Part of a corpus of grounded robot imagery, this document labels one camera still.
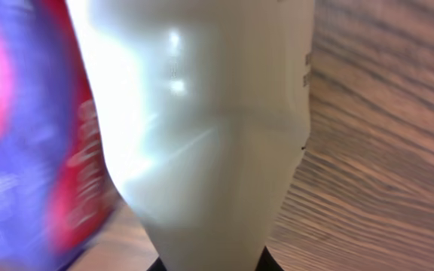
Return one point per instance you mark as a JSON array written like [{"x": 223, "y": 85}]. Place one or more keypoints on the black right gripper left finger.
[{"x": 158, "y": 265}]

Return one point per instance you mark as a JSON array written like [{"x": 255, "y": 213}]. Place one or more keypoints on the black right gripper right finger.
[{"x": 266, "y": 262}]

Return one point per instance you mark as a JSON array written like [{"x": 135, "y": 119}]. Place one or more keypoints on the purple Carefree pad packet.
[{"x": 55, "y": 194}]

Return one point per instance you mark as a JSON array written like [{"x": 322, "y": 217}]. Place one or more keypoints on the white tube gold cap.
[{"x": 203, "y": 107}]

